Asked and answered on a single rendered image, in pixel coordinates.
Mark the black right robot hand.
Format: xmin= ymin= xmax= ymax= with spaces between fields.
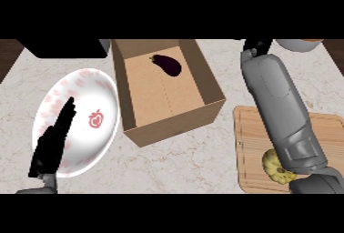
xmin=242 ymin=38 xmax=274 ymax=58

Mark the dark purple eggplant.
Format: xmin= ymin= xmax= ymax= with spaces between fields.
xmin=149 ymin=54 xmax=184 ymax=77

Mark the open cardboard box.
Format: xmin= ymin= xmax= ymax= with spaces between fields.
xmin=110 ymin=38 xmax=227 ymax=148

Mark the wooden cutting board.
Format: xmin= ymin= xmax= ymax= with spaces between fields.
xmin=231 ymin=105 xmax=344 ymax=195

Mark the grey bowl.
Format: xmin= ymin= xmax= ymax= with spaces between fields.
xmin=273 ymin=38 xmax=324 ymax=54

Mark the yellow pattypan squash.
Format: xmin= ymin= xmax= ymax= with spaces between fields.
xmin=261 ymin=148 xmax=298 ymax=185

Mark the black appliance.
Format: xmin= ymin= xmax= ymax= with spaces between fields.
xmin=16 ymin=38 xmax=109 ymax=59

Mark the white plate with red pattern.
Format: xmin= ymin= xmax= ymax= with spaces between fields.
xmin=31 ymin=67 xmax=121 ymax=178

